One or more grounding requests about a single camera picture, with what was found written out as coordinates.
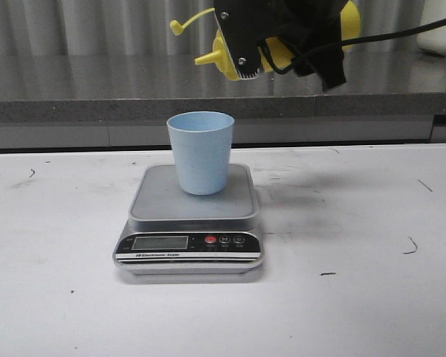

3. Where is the white appliance in background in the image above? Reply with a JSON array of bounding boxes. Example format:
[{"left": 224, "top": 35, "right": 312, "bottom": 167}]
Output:
[{"left": 416, "top": 0, "right": 446, "bottom": 59}]

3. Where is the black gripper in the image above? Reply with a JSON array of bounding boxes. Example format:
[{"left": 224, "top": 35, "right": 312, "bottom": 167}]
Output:
[{"left": 213, "top": 0, "right": 348, "bottom": 91}]

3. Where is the silver digital kitchen scale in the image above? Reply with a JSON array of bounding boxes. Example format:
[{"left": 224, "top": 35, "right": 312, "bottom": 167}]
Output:
[{"left": 113, "top": 164, "right": 264, "bottom": 274}]

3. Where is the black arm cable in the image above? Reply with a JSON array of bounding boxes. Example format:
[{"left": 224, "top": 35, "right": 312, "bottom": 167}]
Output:
[{"left": 258, "top": 13, "right": 446, "bottom": 75}]

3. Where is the light blue plastic cup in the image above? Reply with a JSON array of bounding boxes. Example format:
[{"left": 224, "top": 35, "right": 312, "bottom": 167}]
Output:
[{"left": 167, "top": 111, "right": 235, "bottom": 196}]

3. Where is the yellow squeeze bottle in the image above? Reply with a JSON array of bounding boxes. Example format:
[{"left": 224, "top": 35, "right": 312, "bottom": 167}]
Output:
[{"left": 169, "top": 1, "right": 361, "bottom": 90}]

